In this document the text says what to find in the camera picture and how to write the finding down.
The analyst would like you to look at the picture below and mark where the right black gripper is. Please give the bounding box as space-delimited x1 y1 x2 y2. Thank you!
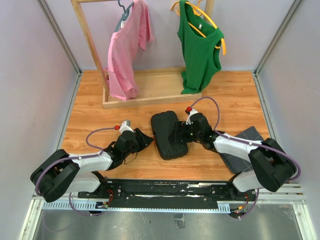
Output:
168 122 202 145

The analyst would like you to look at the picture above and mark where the black plastic tool case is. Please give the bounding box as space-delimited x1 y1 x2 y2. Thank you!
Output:
150 110 188 160

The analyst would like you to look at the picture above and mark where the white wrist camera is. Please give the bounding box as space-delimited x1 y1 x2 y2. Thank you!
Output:
114 119 134 134
185 106 198 125

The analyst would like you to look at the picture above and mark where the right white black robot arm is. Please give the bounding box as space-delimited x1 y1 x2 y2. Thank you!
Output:
168 113 301 200

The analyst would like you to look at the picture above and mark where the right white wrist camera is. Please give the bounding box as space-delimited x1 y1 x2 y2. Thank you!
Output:
185 106 198 125

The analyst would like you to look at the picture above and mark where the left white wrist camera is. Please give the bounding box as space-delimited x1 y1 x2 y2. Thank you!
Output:
114 119 134 134

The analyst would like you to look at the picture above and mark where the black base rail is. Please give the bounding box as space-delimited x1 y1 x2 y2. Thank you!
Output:
77 178 256 210

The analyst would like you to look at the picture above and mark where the grey clothes hanger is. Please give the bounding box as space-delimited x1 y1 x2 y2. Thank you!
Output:
114 0 135 32

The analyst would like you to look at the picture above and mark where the grey folded cloth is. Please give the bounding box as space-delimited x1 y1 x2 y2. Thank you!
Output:
219 126 264 174

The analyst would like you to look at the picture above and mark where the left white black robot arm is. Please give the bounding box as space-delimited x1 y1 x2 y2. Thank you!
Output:
30 125 154 203

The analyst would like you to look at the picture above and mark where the green tank top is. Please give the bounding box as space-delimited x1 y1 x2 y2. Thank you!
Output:
177 0 224 94

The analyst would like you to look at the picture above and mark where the pink t-shirt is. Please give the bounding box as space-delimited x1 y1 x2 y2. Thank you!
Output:
107 0 155 101

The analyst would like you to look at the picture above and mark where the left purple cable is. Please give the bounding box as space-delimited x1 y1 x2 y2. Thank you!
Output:
34 126 118 217

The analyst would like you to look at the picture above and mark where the orange clothes hanger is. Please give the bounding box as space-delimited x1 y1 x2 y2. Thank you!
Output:
170 0 227 56

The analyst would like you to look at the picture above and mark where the wooden clothes rack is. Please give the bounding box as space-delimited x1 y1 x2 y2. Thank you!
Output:
71 0 203 109

